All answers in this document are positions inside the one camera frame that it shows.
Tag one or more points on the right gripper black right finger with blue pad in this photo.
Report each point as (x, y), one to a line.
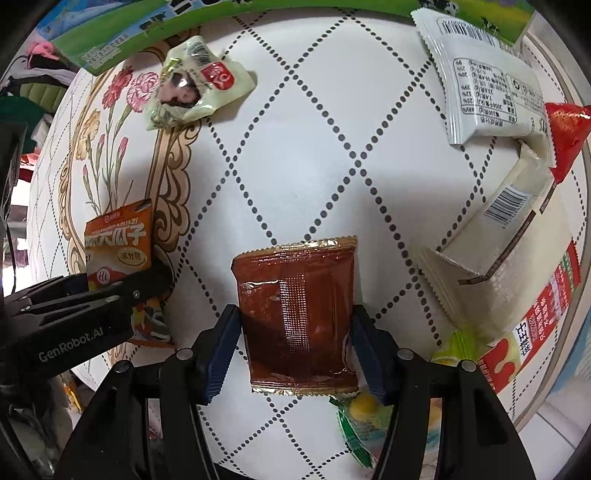
(477, 438)

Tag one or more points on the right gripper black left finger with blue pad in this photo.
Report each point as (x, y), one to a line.
(142, 422)

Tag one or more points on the orange sunflower seed packet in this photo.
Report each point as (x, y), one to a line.
(118, 244)

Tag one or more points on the colourful candy ball bag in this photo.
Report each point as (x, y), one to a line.
(364, 420)

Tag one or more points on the brown sauce packet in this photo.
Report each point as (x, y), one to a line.
(296, 302)

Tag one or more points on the red white snack packet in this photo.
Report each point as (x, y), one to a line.
(512, 353)

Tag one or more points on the cream barcode snack packet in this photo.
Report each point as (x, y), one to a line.
(492, 271)

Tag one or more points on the pile of clothes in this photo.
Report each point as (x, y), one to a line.
(32, 89)

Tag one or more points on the white patterned quilt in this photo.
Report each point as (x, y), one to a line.
(343, 136)

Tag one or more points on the pink plush toy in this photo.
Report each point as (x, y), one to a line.
(44, 49)

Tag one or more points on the green plum snack packet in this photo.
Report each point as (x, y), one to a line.
(193, 84)

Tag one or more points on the open cardboard milk box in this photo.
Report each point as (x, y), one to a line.
(97, 35)

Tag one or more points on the red triangular snack packet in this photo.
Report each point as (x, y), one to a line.
(570, 126)

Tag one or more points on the white labelled snack packet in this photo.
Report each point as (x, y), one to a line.
(489, 90)

